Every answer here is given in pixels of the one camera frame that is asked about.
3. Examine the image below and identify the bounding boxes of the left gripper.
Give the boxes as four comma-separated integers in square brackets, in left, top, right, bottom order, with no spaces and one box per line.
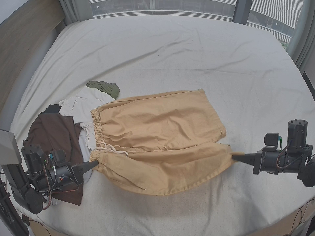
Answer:
[53,164,84,185]

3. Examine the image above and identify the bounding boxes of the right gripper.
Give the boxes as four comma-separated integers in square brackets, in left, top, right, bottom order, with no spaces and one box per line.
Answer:
[253,149,281,175]

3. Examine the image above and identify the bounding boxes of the tan shorts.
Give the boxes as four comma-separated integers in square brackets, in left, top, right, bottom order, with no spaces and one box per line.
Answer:
[89,89,244,196]

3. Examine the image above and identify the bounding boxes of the bed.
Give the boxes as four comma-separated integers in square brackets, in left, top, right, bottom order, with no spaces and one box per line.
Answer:
[0,0,315,236]

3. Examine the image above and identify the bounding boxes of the brown garment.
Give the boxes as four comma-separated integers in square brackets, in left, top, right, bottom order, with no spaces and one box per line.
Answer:
[24,112,85,206]

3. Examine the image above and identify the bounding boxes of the black garment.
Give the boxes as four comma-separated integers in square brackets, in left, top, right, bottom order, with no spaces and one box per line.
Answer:
[40,104,61,115]

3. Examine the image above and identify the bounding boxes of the white garment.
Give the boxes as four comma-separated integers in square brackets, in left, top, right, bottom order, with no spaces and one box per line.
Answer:
[59,87,116,154]

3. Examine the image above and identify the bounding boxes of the green garment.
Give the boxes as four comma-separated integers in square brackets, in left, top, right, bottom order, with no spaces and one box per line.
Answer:
[86,80,120,100]

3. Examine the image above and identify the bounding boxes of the grey curtain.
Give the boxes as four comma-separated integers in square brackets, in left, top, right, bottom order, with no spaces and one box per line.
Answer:
[286,0,315,69]
[45,0,95,26]

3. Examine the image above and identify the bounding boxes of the window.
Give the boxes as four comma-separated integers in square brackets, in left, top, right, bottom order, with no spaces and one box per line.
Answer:
[84,0,299,42]

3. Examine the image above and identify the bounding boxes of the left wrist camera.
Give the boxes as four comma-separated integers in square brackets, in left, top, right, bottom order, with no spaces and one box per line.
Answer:
[49,149,66,168]

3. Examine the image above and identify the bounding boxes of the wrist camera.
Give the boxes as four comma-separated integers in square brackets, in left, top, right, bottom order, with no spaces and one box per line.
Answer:
[49,149,66,168]
[263,133,282,152]

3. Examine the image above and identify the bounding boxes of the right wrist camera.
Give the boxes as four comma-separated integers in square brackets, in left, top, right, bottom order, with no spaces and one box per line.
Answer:
[263,133,282,152]

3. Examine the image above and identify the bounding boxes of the black cable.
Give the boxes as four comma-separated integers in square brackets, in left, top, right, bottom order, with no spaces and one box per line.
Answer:
[286,198,315,236]

